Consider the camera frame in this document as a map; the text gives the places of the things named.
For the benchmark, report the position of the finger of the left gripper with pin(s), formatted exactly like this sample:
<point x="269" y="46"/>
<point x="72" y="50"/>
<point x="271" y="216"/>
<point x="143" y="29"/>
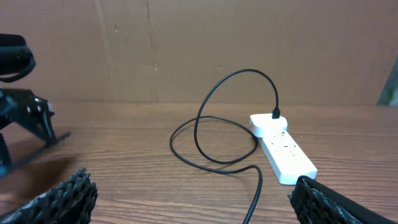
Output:
<point x="7" y="166"/>

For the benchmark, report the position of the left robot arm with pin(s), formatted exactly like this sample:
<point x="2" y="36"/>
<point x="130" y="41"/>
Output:
<point x="17" y="60"/>

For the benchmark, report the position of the white power strip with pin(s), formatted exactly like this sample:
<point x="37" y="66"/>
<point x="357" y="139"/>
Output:
<point x="286" y="158"/>

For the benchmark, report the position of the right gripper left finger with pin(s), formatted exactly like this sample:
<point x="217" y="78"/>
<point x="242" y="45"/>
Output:
<point x="71" y="202"/>

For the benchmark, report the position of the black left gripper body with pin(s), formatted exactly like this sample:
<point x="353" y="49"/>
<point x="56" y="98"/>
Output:
<point x="32" y="112"/>

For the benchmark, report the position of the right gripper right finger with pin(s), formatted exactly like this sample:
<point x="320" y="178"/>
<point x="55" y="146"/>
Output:
<point x="314" y="203"/>

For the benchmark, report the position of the white USB charger plug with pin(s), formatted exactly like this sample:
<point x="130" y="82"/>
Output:
<point x="264" y="126"/>

